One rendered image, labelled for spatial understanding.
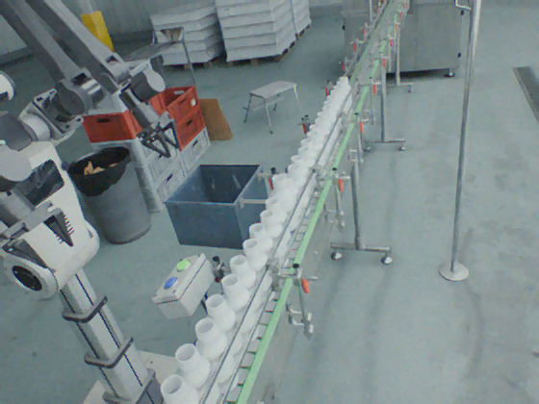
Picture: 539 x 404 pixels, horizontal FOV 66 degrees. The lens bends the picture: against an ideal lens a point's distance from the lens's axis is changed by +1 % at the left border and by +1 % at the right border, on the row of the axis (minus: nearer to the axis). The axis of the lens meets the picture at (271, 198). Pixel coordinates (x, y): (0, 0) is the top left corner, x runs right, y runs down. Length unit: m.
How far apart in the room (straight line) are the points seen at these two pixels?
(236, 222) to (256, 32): 6.15
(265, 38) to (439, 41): 3.14
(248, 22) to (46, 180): 6.53
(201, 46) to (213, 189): 6.32
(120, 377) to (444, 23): 4.86
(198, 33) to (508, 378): 7.14
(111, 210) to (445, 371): 2.33
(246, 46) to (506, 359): 6.45
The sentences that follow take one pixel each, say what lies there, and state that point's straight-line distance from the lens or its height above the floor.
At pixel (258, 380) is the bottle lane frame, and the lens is 0.95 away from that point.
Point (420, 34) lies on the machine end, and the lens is 5.48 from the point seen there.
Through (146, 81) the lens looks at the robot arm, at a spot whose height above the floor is 1.49.
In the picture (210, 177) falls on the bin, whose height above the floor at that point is 0.88.
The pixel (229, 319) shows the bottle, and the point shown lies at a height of 1.12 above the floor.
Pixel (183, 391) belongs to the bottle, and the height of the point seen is 1.15.
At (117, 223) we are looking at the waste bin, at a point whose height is 0.20.
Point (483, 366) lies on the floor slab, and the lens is 2.18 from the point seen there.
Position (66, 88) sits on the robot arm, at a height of 1.50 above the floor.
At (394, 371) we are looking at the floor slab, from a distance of 2.11.
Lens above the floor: 1.73
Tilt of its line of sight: 31 degrees down
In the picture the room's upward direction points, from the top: 11 degrees counter-clockwise
